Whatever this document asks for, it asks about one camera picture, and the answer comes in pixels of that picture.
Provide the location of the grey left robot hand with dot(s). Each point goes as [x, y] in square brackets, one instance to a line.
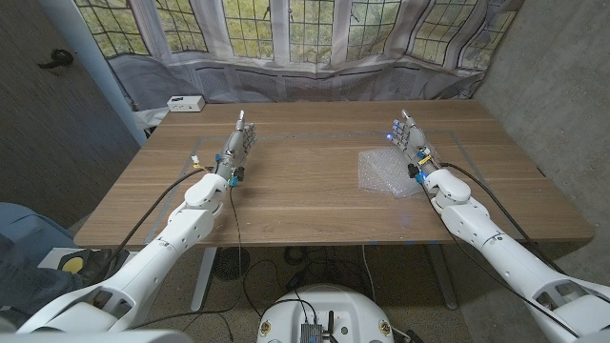
[234, 145]

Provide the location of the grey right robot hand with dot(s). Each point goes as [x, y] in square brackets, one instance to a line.
[413, 140]

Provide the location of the clear bubble wrap sheet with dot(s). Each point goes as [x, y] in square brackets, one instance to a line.
[381, 171]

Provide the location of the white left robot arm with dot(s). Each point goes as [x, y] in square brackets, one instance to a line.
[157, 252]

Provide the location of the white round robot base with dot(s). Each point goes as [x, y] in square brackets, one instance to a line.
[329, 305]

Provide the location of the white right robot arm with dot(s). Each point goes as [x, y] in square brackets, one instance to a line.
[500, 248]

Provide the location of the small white box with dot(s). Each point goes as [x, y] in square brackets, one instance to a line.
[186, 103]

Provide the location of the grey tape outline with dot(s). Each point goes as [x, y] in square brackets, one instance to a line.
[333, 135]

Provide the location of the round black floor fan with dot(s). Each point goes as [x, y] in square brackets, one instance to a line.
[229, 264]

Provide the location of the printed window backdrop cloth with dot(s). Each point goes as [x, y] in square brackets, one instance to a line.
[310, 47]

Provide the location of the white table leg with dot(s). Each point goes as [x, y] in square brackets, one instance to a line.
[441, 276]
[204, 281]

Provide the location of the black yellow foot pedal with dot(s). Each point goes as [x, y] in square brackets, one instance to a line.
[74, 264]

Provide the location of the white pedal platform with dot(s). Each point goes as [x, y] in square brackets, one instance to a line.
[47, 257]

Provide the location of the blue fabric seat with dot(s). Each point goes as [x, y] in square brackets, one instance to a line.
[28, 248]

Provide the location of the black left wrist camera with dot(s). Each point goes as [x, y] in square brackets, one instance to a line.
[238, 174]

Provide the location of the pale blue door frame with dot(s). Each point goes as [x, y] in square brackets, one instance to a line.
[95, 71]

